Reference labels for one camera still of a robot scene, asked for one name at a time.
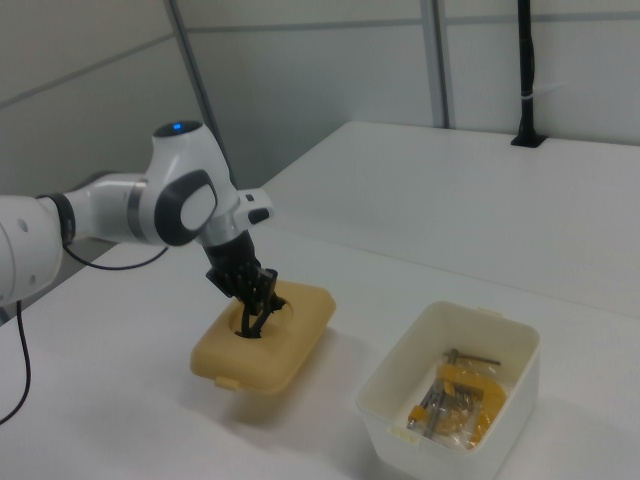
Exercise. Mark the grey upright partition post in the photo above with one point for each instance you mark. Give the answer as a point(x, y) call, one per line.
point(442, 60)

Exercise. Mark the clear bag of screws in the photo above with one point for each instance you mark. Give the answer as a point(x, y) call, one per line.
point(452, 420)

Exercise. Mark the grey slanted partition post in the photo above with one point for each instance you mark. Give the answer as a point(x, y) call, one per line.
point(197, 70)

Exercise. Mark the black pole with base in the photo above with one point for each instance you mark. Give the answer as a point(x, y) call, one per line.
point(526, 60)

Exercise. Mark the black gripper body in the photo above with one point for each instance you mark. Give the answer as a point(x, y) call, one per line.
point(235, 260)

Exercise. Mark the white tool case box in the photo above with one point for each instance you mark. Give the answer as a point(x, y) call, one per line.
point(520, 390)

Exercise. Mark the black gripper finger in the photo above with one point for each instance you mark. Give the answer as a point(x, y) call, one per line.
point(247, 320)
point(267, 312)

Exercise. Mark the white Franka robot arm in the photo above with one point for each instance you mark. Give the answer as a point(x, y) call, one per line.
point(180, 170)

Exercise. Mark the yellow tool case lid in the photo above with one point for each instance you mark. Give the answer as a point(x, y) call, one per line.
point(280, 360)

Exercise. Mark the yellow C-clamp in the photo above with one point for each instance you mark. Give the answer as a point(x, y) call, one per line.
point(480, 387)

